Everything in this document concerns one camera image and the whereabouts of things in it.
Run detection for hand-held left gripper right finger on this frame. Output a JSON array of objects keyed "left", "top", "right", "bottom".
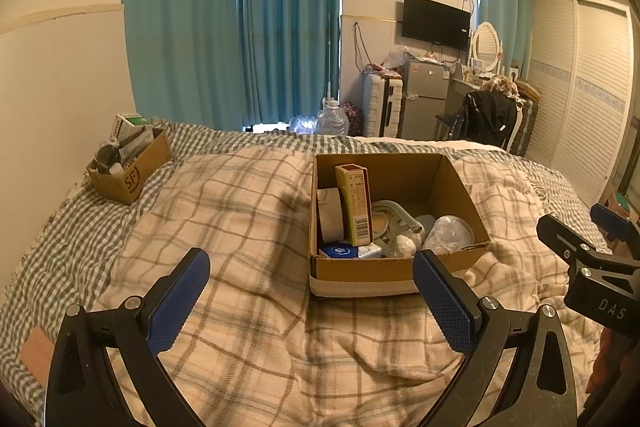
[{"left": 412, "top": 251, "right": 581, "bottom": 427}]

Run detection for grey-green tape dispenser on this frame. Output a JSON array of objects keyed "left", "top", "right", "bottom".
[{"left": 371, "top": 201, "right": 426, "bottom": 258}]

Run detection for person's right hand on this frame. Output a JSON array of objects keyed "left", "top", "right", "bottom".
[{"left": 590, "top": 326, "right": 640, "bottom": 408}]

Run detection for leopard print cloth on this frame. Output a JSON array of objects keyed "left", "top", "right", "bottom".
[{"left": 482, "top": 76, "right": 521, "bottom": 100}]

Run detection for beige plaid fringed blanket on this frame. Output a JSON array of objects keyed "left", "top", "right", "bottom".
[{"left": 100, "top": 147, "right": 616, "bottom": 427}]

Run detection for grey fridge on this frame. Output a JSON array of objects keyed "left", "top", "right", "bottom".
[{"left": 400, "top": 57, "right": 451, "bottom": 140}]

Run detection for brown suitcase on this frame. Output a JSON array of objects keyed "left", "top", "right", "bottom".
[{"left": 510, "top": 99, "right": 540, "bottom": 158}]

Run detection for green white carton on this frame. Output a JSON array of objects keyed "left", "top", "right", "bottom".
[{"left": 111, "top": 113, "right": 153, "bottom": 142}]

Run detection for oval vanity mirror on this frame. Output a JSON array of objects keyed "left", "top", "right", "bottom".
[{"left": 471, "top": 22, "right": 502, "bottom": 72}]

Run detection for yellow red medicine box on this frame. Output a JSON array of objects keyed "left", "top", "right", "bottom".
[{"left": 334, "top": 163, "right": 373, "bottom": 247}]

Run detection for black wall television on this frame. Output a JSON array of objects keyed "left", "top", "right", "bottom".
[{"left": 401, "top": 0, "right": 472, "bottom": 50}]

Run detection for blue round tin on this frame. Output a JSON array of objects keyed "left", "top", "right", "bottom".
[{"left": 320, "top": 243, "right": 360, "bottom": 259}]

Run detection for wall cables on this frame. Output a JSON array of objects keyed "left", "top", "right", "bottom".
[{"left": 352, "top": 22, "right": 373, "bottom": 70}]

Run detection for wide teal curtain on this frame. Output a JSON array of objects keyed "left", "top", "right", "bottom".
[{"left": 121, "top": 0, "right": 246, "bottom": 132}]

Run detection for small cardboard box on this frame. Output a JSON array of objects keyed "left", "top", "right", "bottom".
[{"left": 87, "top": 129, "right": 172, "bottom": 206}]

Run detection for clear plastic cup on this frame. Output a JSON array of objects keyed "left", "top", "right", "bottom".
[{"left": 421, "top": 214, "right": 475, "bottom": 254}]

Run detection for chair with black jacket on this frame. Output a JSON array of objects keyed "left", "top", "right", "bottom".
[{"left": 445, "top": 72, "right": 531, "bottom": 152}]

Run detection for narrow teal curtain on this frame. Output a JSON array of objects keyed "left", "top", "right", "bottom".
[{"left": 475, "top": 0, "right": 533, "bottom": 80}]

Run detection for white louvered wardrobe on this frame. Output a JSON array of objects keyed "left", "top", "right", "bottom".
[{"left": 525, "top": 0, "right": 635, "bottom": 208}]

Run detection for black jacket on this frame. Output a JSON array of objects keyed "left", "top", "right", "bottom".
[{"left": 452, "top": 91, "right": 517, "bottom": 148}]

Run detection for white sock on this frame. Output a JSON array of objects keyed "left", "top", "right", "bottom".
[{"left": 395, "top": 232, "right": 423, "bottom": 257}]

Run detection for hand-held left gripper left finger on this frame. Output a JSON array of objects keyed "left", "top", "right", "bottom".
[{"left": 45, "top": 248, "right": 211, "bottom": 427}]

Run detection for black round jar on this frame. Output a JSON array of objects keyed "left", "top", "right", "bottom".
[{"left": 95, "top": 144, "right": 123, "bottom": 172}]

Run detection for clear plastic bottles bag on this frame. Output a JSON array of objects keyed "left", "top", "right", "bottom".
[{"left": 289, "top": 112, "right": 318, "bottom": 132}]

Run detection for large cardboard box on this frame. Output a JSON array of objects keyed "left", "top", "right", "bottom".
[{"left": 308, "top": 152, "right": 492, "bottom": 299}]

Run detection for brown tape roll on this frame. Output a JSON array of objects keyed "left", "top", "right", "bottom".
[{"left": 316, "top": 188, "right": 346, "bottom": 244}]

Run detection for white ribbed suitcase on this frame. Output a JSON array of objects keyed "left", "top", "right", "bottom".
[{"left": 362, "top": 74, "right": 405, "bottom": 138}]

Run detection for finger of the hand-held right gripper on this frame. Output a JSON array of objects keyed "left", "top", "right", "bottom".
[
  {"left": 590, "top": 203, "right": 640, "bottom": 258},
  {"left": 537, "top": 214, "right": 640, "bottom": 269}
]

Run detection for large clear water jug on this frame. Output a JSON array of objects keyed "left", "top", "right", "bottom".
[{"left": 316, "top": 99, "right": 350, "bottom": 136}]

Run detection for dark teal curtain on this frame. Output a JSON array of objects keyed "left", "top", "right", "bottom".
[{"left": 236, "top": 0, "right": 343, "bottom": 132}]

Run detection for floral bag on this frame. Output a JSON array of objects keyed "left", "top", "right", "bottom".
[{"left": 342, "top": 102, "right": 365, "bottom": 135}]

